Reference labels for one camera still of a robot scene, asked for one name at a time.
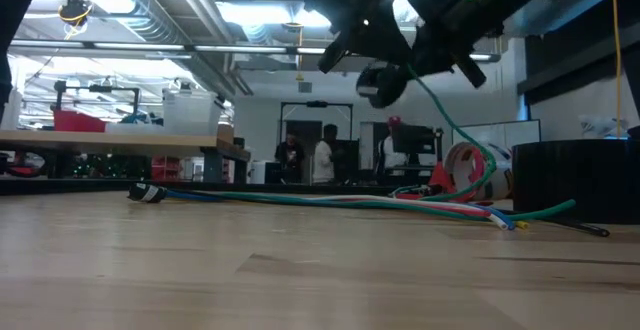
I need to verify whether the white wire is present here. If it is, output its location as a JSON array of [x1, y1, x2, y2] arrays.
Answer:
[[194, 192, 509, 231]]

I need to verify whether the black wire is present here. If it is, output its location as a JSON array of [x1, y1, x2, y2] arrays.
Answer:
[[499, 208, 612, 238]]

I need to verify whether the clear plastic bin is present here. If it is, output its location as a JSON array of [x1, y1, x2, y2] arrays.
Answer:
[[162, 88, 225, 136]]

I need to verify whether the black aluminium frame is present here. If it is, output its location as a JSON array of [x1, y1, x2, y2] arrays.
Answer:
[[0, 178, 401, 195]]

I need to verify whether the red plastic bin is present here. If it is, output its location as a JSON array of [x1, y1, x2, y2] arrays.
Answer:
[[52, 109, 108, 134]]

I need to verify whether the white box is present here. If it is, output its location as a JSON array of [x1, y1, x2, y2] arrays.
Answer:
[[248, 159, 281, 185]]

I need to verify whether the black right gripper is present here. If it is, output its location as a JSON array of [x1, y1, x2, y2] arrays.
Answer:
[[402, 0, 501, 90]]

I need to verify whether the red-handled screwdriver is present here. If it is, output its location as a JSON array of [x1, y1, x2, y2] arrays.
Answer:
[[393, 189, 441, 202]]

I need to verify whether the ceiling cord reel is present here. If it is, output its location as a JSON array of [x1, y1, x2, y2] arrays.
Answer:
[[57, 0, 94, 27]]

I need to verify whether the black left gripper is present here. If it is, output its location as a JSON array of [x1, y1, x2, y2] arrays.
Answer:
[[269, 0, 416, 74]]

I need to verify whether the thin green wire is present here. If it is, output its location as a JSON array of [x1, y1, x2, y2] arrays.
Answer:
[[392, 64, 499, 202]]

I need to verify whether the red tool chest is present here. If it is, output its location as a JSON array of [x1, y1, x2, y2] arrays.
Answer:
[[149, 155, 184, 182]]

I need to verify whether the grey duct tape roll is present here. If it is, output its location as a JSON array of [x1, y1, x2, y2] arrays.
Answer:
[[512, 138, 640, 225]]

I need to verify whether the long ceiling light fixture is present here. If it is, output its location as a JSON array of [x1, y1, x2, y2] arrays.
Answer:
[[9, 39, 327, 57]]

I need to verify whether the thick green wire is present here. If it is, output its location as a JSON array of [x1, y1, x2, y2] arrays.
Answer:
[[199, 192, 577, 222]]

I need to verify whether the red wire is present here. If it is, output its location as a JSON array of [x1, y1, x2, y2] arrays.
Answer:
[[349, 195, 496, 219]]

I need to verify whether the bundle of coloured cables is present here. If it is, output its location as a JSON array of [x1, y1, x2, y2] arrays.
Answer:
[[164, 189, 517, 232]]

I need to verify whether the silver ventilation duct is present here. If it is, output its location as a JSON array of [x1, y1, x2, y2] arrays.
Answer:
[[64, 0, 239, 99]]

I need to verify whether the black taped bundle end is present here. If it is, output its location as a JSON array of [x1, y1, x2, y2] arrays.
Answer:
[[127, 183, 169, 204]]

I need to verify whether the black gantry frame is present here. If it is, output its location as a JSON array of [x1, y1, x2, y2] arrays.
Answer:
[[53, 80, 142, 117], [279, 100, 354, 144]]

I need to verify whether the wooden workbench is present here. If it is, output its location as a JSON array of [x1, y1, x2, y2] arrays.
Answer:
[[0, 129, 251, 186]]

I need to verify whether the person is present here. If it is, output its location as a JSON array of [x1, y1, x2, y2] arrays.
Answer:
[[274, 133, 306, 184], [312, 123, 347, 185], [377, 115, 410, 177]]

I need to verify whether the whiteboard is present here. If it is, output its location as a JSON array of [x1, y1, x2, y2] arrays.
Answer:
[[452, 118, 542, 147]]

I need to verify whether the white crumpled bag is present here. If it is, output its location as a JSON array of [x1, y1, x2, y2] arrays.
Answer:
[[579, 114, 629, 140]]

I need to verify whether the black monitor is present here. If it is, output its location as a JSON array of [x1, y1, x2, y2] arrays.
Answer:
[[392, 124, 442, 157]]

